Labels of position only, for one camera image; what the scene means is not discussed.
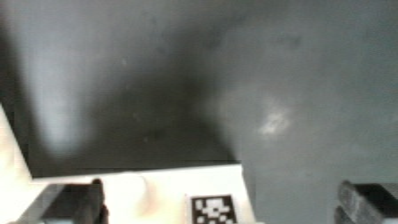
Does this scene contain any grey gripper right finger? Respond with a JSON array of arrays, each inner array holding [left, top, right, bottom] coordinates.
[[334, 181, 398, 224]]

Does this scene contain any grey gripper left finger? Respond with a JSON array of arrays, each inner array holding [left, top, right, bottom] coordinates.
[[14, 179, 108, 224]]

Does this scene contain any white drawer box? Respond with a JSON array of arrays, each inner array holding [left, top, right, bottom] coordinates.
[[0, 105, 263, 224]]

